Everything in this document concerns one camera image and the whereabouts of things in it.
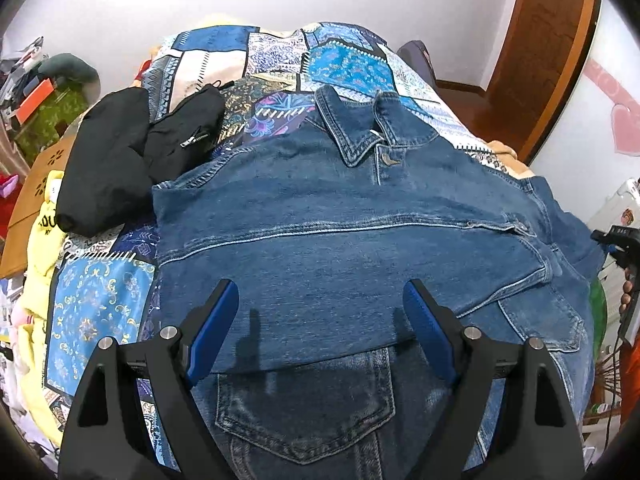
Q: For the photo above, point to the blue denim jacket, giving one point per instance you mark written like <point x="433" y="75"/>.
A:
<point x="325" y="210"/>

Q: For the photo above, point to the blue patchwork blanket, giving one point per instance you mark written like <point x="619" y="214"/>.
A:
<point x="100" y="300"/>

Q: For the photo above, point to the black folded jacket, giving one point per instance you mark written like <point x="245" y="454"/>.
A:
<point x="105" y="170"/>

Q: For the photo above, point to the wooden door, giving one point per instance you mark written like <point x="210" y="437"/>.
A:
<point x="545" y="35"/>

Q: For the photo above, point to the brown cardboard box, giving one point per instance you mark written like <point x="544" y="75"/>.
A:
<point x="30" y="200"/>

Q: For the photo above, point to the orange box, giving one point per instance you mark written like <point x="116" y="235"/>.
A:
<point x="35" y="97"/>

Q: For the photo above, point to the pink wall decal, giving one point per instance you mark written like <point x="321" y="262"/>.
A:
<point x="620" y="110"/>

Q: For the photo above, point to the yellow printed garment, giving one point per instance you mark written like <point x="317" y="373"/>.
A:
<point x="40" y="260"/>

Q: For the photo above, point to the red plush toy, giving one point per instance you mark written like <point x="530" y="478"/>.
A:
<point x="10" y="210"/>

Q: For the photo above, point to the grey cushion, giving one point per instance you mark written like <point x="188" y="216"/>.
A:
<point x="75" y="67"/>

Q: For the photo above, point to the person's right hand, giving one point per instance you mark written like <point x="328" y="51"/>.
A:
<point x="626" y="292"/>

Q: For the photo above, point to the pile of clutter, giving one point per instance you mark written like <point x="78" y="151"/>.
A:
<point x="20" y="70"/>

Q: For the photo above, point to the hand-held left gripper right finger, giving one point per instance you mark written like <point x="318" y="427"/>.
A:
<point x="430" y="332"/>

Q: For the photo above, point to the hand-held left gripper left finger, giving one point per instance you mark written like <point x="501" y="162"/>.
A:
<point x="215" y="322"/>

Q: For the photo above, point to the green patterned box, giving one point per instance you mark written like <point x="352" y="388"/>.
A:
<point x="55" y="110"/>

